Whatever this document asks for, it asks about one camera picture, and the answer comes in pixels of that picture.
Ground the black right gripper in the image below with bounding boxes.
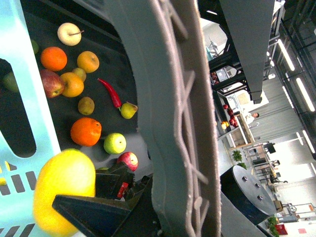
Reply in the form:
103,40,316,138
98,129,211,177
52,162,153,237

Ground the yellow lemon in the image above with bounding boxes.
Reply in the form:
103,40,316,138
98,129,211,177
33,149,96,237

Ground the light teal plastic shopping basket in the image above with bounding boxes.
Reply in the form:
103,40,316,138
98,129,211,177
0,0,60,237

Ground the grey basket handle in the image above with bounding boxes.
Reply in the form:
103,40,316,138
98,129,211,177
104,0,221,237

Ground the black fruit shelf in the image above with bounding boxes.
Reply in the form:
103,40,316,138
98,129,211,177
21,0,153,176

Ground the red apple front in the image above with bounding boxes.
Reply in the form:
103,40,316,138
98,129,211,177
117,152,138,171

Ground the green apple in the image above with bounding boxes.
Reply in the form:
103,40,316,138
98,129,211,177
103,133,127,155

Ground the large orange right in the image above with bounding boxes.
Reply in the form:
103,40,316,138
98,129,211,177
70,117,102,147

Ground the brown green pear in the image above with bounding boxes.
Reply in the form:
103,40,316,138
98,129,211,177
78,97,95,116

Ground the small yellow green pear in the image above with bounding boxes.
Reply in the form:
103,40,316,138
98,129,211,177
120,102,138,119

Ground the red chili pepper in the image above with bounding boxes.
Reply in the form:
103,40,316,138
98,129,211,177
97,78,122,110

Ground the yellow apple front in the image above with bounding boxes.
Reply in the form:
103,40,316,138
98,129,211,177
60,72,84,98

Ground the red yellow apple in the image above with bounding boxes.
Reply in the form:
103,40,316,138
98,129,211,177
39,69,65,98

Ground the yellow apple back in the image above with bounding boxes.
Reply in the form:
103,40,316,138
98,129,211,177
77,51,100,73

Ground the green lime lower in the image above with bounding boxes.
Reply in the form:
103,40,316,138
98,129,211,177
2,72,19,93

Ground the green lime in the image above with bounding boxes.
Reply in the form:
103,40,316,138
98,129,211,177
31,39,39,54
2,72,19,93

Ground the orange middle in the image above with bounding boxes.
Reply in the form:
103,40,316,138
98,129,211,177
40,46,68,72

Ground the green lime upper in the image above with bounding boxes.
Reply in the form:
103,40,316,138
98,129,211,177
31,39,39,54

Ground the white pear with stem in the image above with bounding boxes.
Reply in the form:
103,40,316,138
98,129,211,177
57,22,84,46

